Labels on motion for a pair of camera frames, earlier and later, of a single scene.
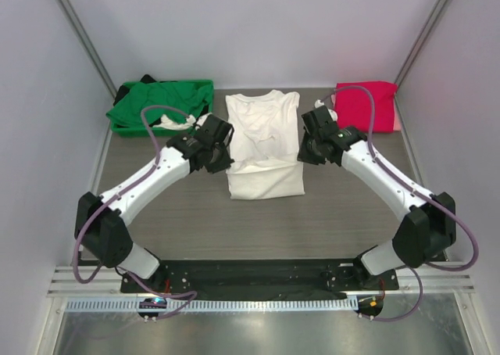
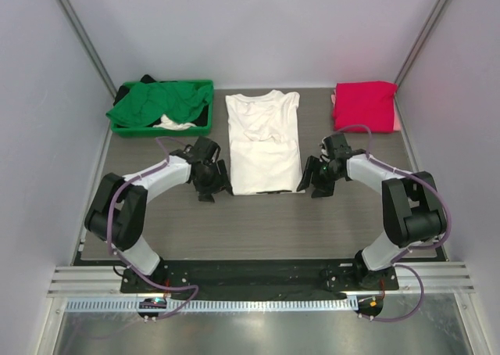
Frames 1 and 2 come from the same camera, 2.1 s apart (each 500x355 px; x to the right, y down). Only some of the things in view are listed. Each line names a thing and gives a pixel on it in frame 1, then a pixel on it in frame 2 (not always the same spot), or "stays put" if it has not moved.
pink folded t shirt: x=397 y=123 stays put
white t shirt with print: x=264 y=145 stays put
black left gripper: x=223 y=163 -> x=221 y=181
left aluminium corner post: x=82 y=35 stays put
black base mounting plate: x=259 y=277 stays put
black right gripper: x=303 y=155 -> x=311 y=166
